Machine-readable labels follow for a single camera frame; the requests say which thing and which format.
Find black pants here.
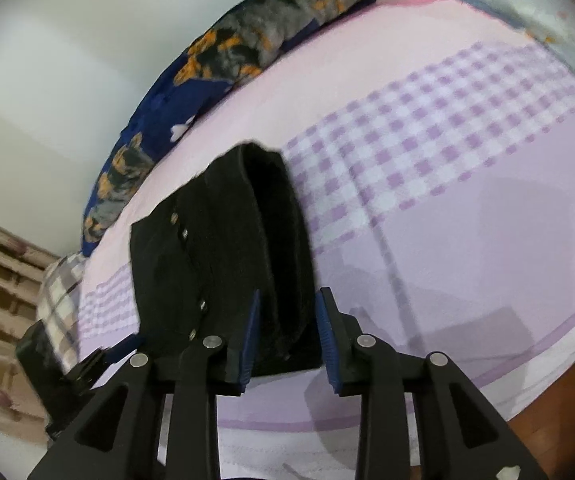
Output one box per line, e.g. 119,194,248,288
128,142,326,379

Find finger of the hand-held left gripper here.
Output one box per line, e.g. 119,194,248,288
64,334,144,395

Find white dotted cloth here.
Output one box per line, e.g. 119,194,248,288
437,0,575,128

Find purple checked bed sheet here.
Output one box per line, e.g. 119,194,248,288
75,0,575,480

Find beige plaid cloth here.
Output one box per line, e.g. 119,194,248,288
36,252,88,374

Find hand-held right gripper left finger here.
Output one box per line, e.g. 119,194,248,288
26,289,262,480

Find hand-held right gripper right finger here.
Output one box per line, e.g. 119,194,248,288
315,287,551,480

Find navy orange patterned pillow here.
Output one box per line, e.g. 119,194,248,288
80,0,387,259

